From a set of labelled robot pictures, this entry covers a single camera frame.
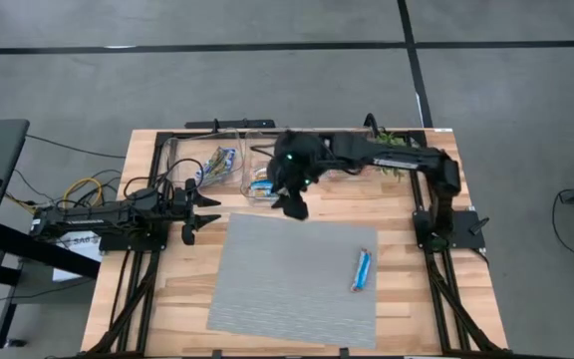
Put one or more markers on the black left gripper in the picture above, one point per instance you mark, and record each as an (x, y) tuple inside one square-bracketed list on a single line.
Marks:
[(182, 207)]

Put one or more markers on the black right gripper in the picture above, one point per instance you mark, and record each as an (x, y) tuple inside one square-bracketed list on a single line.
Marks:
[(297, 159)]

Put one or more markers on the granola bar foil wrapper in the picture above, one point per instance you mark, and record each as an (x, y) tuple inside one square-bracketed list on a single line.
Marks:
[(206, 174)]

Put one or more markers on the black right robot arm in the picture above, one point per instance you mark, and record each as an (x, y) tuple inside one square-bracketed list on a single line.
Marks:
[(406, 159)]

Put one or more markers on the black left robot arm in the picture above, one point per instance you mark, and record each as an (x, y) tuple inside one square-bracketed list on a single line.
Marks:
[(92, 217)]

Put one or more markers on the grey woven placemat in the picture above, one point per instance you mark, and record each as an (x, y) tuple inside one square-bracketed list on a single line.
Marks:
[(287, 279)]

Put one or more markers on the black clamp lever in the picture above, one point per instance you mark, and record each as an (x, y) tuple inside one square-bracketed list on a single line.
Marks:
[(215, 124), (371, 122), (479, 225)]

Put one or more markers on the black mounting bar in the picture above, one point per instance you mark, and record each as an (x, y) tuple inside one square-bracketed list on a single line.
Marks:
[(247, 123)]

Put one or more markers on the green leafy plant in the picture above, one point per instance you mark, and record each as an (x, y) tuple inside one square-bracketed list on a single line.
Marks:
[(391, 139)]

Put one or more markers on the white box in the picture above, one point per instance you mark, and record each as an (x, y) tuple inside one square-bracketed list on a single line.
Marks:
[(75, 261)]

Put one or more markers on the black desk beam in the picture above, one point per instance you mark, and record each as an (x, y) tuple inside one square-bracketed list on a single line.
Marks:
[(43, 251)]

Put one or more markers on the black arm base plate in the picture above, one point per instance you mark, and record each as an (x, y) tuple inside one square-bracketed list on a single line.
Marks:
[(132, 244), (461, 232)]

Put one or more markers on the black aluminium table frame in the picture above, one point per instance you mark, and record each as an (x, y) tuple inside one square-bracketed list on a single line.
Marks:
[(416, 194)]

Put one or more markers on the black edge bracket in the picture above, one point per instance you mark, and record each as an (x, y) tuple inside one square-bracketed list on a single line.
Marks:
[(344, 353), (216, 354)]

